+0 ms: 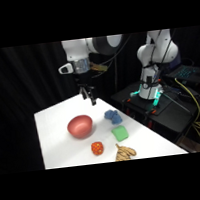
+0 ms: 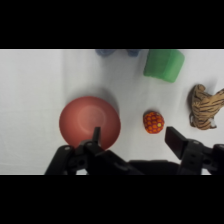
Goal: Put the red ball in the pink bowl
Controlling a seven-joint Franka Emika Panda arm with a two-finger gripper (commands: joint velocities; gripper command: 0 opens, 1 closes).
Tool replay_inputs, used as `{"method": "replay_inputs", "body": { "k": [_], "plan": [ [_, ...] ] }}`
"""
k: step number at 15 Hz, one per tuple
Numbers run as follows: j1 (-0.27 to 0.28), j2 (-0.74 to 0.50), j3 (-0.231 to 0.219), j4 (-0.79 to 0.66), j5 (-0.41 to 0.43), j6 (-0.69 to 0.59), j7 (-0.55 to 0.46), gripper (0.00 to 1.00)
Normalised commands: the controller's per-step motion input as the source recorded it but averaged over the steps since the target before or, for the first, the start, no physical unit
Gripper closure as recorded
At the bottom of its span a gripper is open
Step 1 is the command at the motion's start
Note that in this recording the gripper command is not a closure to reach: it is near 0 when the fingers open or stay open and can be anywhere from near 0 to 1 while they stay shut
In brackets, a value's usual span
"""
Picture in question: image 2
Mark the pink bowl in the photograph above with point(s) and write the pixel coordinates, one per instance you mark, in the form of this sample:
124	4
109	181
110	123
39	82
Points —
87	120

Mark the red ball with yellow dots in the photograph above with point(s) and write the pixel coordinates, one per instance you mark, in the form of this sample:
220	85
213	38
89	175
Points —
153	122

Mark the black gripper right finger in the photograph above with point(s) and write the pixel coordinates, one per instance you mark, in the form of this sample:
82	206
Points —
186	150

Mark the blue plastic object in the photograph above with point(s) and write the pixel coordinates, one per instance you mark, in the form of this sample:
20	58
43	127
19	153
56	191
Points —
104	52

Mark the striped tiger plush toy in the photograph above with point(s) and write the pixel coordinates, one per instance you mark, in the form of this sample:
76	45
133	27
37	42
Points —
205	107

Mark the green cup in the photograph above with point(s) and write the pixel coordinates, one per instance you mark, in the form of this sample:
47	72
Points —
164	64

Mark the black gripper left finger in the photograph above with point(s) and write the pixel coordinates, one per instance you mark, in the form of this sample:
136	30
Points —
87	153

